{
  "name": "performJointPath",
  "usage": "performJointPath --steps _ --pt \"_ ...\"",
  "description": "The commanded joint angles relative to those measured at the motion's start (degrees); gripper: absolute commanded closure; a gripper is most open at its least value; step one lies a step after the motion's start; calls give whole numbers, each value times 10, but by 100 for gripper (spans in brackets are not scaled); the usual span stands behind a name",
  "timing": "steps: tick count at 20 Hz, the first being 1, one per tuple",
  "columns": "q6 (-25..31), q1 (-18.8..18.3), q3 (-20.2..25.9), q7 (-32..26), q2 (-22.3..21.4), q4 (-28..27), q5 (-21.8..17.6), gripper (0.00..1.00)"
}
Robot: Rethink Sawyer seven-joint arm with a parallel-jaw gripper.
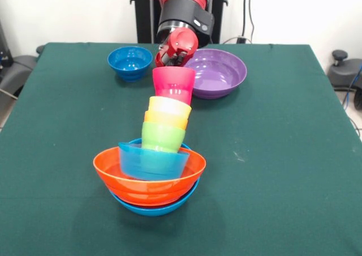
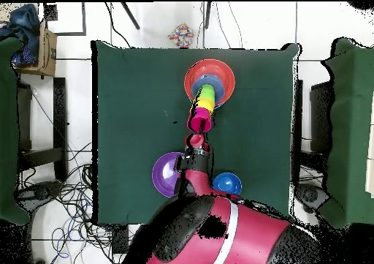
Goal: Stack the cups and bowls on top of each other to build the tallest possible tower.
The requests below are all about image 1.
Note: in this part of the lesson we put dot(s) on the dark green tablecloth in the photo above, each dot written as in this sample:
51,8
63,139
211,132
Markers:
56,182

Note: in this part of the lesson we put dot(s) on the yellow plastic cup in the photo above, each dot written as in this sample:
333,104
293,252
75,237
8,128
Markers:
169,107

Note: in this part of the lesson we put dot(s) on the green plastic cup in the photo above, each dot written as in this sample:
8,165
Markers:
162,137

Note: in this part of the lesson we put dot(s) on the small orange-red bowl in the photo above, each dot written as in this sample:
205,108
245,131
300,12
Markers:
152,207

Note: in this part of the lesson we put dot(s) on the purple plastic bowl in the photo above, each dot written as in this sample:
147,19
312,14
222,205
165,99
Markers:
223,74

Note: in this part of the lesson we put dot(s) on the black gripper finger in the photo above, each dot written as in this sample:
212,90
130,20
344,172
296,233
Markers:
168,62
181,60

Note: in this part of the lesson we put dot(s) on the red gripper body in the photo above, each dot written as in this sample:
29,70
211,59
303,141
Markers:
183,40

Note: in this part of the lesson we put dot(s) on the pink plastic cup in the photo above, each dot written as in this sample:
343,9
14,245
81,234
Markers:
174,81

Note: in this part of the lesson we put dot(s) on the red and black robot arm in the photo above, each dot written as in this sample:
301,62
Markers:
183,9

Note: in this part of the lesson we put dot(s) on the small dark blue bowl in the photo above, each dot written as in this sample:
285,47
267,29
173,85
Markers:
130,63

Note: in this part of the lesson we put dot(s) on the wide orange-red bowl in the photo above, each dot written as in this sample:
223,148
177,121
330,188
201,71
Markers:
150,191

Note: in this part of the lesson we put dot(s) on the small light blue bowl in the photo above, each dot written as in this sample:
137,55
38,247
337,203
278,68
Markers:
152,165

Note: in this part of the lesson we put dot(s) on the orange plastic cup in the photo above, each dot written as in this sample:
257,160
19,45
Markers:
165,119

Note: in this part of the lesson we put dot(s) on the black equipment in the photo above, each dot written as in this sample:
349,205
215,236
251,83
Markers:
4,46

